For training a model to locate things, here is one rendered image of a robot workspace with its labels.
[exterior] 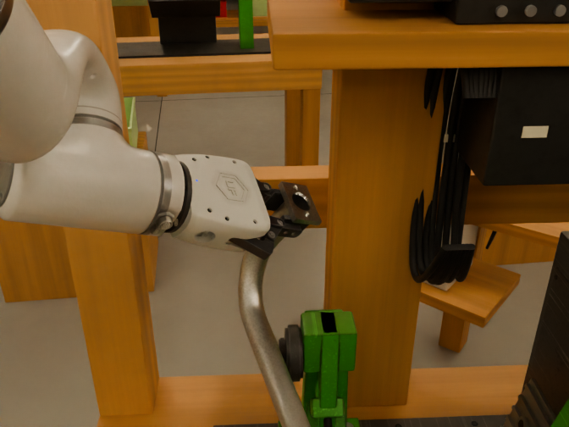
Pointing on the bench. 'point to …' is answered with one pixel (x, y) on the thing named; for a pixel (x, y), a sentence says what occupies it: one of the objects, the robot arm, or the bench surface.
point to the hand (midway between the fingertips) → (284, 213)
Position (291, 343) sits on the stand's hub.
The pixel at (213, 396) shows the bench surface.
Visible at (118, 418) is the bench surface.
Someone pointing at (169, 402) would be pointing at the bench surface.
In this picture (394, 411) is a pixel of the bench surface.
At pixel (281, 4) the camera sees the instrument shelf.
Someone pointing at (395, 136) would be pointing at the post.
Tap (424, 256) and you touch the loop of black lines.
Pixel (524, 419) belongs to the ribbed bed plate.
